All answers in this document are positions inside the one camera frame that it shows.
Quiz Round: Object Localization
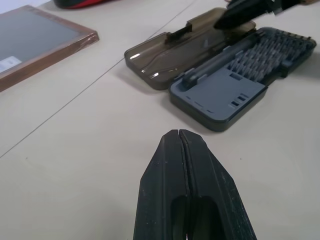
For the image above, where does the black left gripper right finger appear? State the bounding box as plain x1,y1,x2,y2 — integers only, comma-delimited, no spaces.
179,128,258,240

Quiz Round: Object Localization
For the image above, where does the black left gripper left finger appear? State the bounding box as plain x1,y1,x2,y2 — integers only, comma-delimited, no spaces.
132,129,189,240

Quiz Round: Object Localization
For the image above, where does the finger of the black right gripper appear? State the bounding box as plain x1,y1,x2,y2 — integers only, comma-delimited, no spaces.
214,0,275,30

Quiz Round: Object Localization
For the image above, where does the grey screwdriver bit case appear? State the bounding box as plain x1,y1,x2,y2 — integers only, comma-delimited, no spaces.
124,6,318,132

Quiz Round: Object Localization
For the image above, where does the red and black object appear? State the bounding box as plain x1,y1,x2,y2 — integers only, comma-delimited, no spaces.
53,0,118,10

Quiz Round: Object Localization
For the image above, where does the wooden framed dark board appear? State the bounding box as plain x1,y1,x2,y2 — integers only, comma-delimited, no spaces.
0,4,100,93

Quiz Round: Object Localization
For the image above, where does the white label sticker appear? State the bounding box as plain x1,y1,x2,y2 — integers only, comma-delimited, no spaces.
0,55,21,74

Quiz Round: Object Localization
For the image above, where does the grey screwdriver handle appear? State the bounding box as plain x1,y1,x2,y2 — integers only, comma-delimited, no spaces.
182,39,253,89

